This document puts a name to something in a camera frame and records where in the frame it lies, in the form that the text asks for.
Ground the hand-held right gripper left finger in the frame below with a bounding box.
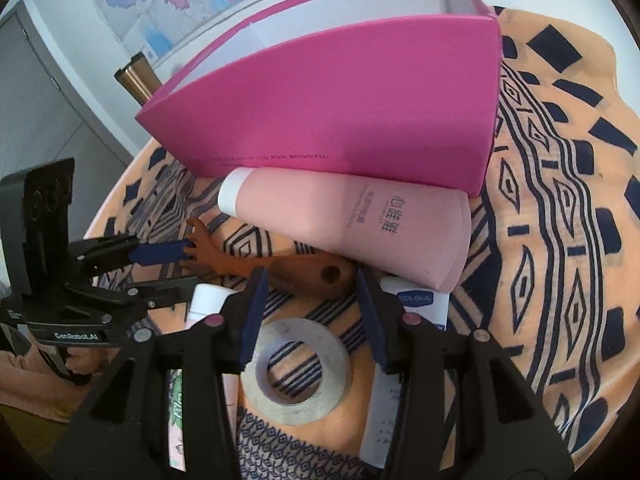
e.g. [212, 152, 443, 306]
[62, 266, 271, 480]

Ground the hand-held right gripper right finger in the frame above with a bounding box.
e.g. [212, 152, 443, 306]
[354, 265, 576, 480]

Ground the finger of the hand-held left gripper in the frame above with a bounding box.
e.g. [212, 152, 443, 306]
[67, 234, 197, 277]
[65, 275, 201, 313]

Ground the white tube green leaf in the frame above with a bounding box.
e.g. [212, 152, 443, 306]
[167, 282, 241, 473]

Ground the white tube with purple label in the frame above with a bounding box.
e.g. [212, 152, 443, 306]
[357, 275, 450, 471]

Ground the grey tape roll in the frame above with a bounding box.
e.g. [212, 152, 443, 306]
[240, 317, 352, 426]

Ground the brown wooden back scratcher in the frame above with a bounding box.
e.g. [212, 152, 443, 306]
[181, 217, 353, 301]

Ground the pink tube with white cap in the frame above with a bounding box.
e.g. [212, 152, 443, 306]
[217, 167, 472, 293]

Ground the pink cardboard box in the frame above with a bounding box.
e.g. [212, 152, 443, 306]
[135, 0, 502, 198]

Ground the person's left hand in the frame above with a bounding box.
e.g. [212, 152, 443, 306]
[67, 346, 115, 377]

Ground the grey door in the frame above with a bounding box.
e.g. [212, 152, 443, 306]
[0, 0, 133, 186]

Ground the gold metal thermos bottle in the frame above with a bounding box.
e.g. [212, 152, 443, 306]
[114, 51, 163, 107]

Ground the dark yellow cloth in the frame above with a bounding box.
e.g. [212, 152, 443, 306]
[0, 402, 76, 443]

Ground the orange patterned tablecloth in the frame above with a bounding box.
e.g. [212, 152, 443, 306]
[82, 6, 640, 480]

